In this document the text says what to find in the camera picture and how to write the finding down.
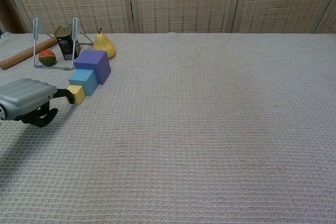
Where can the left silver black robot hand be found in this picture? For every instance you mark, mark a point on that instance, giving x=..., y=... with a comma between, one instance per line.
x=26, y=95

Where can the small yellow cube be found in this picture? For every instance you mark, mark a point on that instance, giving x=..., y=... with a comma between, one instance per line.
x=78, y=94

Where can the medium blue cube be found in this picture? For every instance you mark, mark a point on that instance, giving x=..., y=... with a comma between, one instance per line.
x=82, y=77

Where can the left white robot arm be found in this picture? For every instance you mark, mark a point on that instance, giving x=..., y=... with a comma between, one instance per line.
x=1, y=113

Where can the beige woven tablecloth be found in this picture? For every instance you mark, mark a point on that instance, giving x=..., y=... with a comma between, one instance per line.
x=197, y=129

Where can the wooden rolling pin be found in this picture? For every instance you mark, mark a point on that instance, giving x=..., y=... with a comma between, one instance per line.
x=23, y=55

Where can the red green ball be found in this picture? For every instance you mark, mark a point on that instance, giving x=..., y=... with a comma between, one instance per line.
x=47, y=58

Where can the large purple cube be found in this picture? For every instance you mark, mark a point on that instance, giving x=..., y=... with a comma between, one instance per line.
x=92, y=60

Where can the yellow pear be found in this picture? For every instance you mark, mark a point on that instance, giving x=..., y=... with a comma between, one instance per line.
x=103, y=45

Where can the woven bamboo folding screen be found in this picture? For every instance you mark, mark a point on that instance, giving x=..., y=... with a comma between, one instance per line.
x=183, y=1

